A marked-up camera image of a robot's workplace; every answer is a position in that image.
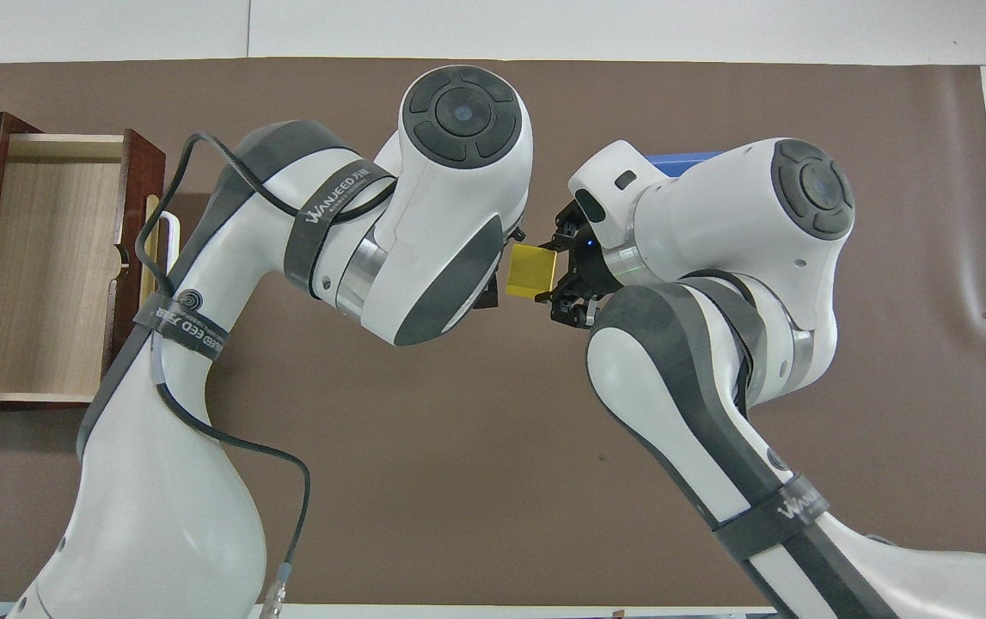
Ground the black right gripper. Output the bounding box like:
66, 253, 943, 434
474, 202, 631, 328

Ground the yellow block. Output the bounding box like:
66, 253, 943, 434
505, 243, 559, 300

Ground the wooden drawer with white handle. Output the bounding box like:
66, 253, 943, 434
0, 129, 180, 405

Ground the blue plastic tray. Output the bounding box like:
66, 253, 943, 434
646, 151, 724, 173

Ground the brown paper mat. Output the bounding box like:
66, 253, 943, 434
0, 58, 986, 607

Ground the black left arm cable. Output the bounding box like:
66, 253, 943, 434
136, 132, 399, 619

